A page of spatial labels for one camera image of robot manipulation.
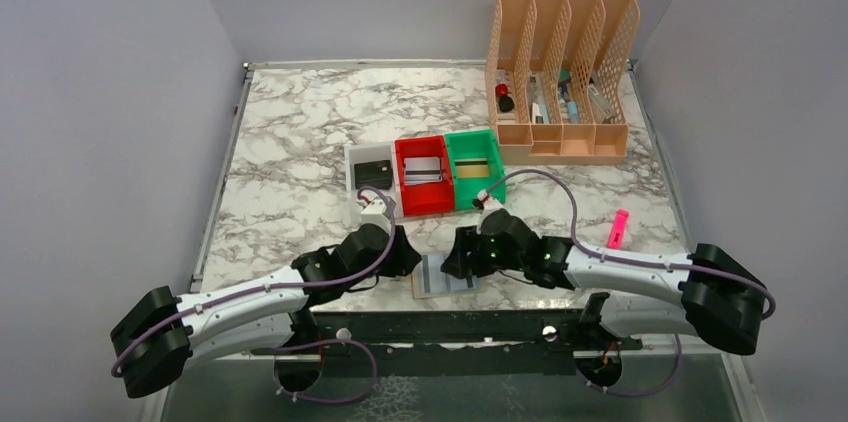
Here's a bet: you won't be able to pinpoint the green plastic bin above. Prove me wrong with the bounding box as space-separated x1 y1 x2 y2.
444 129 505 211

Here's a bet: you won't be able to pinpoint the red plastic bin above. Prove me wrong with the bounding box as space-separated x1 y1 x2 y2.
394 135 455 217

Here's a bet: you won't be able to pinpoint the silver credit card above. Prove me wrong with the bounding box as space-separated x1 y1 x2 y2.
403 157 443 186

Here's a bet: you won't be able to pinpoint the white plastic bin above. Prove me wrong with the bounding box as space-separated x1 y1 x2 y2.
343 141 403 223

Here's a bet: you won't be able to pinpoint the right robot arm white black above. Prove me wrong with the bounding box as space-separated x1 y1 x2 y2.
441 209 772 355

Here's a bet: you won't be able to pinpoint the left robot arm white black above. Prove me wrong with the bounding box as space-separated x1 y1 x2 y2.
110 224 422 398

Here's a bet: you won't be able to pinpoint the black credit card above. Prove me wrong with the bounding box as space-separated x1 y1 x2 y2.
353 159 394 190

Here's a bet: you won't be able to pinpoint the gold credit card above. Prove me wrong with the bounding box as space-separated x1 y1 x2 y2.
455 158 490 179

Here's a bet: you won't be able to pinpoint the pink highlighter marker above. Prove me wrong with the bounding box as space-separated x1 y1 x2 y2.
607 209 629 249

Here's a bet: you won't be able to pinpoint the red black item in organizer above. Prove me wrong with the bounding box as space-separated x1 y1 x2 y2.
495 83 515 113

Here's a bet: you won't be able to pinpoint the stationery items in organizer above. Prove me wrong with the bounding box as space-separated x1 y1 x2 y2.
527 69 624 124

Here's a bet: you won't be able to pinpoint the orange mesh file organizer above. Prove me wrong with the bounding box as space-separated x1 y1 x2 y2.
484 0 640 165

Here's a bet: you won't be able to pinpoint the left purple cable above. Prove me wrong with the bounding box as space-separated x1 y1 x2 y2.
109 187 399 406

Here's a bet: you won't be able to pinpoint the purple cable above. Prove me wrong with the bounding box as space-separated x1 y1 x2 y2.
109 187 399 406
473 169 778 399

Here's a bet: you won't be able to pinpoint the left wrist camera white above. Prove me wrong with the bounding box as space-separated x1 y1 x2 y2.
360 198 395 232

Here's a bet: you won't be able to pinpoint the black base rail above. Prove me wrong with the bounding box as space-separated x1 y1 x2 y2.
257 309 642 378

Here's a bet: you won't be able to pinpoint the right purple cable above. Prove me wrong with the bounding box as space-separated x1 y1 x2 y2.
473 169 778 399

